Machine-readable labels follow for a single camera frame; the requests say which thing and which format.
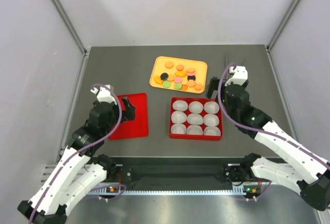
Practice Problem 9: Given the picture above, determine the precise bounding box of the orange flower cookie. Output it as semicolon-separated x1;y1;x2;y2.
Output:
187;79;196;87

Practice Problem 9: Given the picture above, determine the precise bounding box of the black sandwich cookie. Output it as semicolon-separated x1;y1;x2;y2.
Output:
160;73;169;81
188;76;196;81

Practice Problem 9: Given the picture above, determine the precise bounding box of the pink sandwich cookie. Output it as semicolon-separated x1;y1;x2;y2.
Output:
186;68;196;76
174;77;183;83

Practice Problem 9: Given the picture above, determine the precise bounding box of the orange round cookie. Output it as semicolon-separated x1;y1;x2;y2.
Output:
176;65;184;71
165;61;174;69

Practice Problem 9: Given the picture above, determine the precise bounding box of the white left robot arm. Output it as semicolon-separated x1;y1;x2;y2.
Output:
18;97;136;223

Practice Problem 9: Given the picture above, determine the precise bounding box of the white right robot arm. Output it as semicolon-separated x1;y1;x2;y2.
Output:
206;77;329;211

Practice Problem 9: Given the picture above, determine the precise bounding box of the red box lid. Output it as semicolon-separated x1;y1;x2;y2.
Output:
108;93;149;140

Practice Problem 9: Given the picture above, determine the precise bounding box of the brown chip cookie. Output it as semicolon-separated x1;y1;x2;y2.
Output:
181;84;188;91

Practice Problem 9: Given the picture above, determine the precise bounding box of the green sandwich cookie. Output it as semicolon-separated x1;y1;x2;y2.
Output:
174;83;182;90
162;81;171;88

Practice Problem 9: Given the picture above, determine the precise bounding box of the yellow fish cookie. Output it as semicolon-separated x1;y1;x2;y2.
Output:
175;71;186;77

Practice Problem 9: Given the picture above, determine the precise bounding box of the red cookie box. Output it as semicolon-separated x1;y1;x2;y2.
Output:
169;97;223;141

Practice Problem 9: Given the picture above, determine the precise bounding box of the yellow tray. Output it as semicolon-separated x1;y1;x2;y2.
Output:
149;56;208;94

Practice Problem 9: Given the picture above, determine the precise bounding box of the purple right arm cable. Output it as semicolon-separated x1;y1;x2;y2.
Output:
218;62;330;170

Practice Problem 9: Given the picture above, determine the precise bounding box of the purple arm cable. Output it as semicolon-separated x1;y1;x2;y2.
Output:
28;83;122;223
218;62;330;170

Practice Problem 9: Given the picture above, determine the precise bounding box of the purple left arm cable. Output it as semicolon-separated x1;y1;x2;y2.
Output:
28;83;122;223

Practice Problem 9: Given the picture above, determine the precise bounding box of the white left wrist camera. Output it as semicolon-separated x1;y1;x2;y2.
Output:
90;87;117;105

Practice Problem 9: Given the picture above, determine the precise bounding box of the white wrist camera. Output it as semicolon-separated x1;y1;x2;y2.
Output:
226;66;248;86
90;87;117;105

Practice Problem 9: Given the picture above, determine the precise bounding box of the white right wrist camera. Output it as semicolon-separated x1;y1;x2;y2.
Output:
226;66;248;86

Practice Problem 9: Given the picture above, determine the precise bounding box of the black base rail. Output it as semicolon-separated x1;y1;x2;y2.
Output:
104;157;258;191

